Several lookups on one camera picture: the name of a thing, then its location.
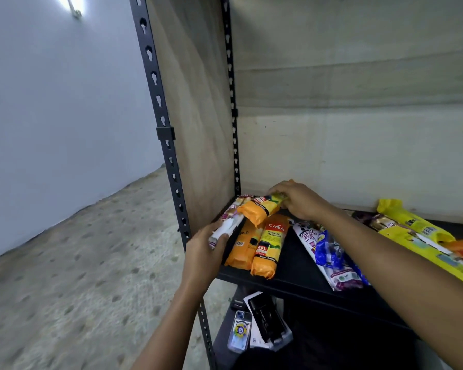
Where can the person's right hand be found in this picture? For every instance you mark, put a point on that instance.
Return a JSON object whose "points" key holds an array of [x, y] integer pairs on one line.
{"points": [[304, 204]]}

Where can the person's left hand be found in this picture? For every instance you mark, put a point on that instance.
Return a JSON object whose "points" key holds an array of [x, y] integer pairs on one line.
{"points": [[200, 262]]}

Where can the person's right thumb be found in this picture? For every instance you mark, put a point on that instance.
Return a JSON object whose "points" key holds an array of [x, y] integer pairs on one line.
{"points": [[290, 207]]}

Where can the person's left thumb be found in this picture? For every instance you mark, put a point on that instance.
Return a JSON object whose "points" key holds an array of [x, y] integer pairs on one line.
{"points": [[223, 242]]}

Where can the white purple bag roll packet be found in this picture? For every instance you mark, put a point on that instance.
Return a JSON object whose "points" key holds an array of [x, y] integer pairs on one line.
{"points": [[231, 223]]}

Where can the orange garbage bag roll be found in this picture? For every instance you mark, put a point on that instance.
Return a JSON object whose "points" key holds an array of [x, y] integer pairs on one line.
{"points": [[244, 248], [270, 246], [260, 210]]}

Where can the person's left forearm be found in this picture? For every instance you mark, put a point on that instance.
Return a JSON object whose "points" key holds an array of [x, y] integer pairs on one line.
{"points": [[169, 331]]}

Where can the person's right forearm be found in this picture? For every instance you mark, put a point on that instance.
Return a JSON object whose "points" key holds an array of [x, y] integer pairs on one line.
{"points": [[401, 281]]}

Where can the blue bag packet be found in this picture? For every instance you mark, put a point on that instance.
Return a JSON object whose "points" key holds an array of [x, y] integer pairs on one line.
{"points": [[330, 252]]}

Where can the black rack shelf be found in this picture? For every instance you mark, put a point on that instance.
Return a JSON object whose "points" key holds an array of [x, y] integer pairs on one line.
{"points": [[231, 354], [297, 273]]}

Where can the dark brown packet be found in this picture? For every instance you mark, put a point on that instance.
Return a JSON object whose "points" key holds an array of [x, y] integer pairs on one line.
{"points": [[374, 220]]}

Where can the black device in clear package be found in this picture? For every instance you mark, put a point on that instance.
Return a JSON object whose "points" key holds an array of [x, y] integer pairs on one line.
{"points": [[268, 319]]}

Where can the phone with sticker case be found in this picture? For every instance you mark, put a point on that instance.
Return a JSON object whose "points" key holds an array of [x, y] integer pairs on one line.
{"points": [[239, 330]]}

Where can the lower black rack shelf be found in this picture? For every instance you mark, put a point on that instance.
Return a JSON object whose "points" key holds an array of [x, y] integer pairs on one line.
{"points": [[231, 354]]}

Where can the wooden rack side panel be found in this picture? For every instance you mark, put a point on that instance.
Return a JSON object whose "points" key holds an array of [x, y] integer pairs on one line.
{"points": [[195, 111]]}

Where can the long yellow bag packet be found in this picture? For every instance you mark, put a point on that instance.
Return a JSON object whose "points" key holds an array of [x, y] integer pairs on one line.
{"points": [[436, 252]]}

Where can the black perforated rack post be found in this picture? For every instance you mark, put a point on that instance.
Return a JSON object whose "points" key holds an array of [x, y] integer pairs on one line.
{"points": [[231, 92], [160, 111]]}

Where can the wall lamp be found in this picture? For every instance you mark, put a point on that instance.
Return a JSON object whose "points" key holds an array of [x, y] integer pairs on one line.
{"points": [[74, 5]]}

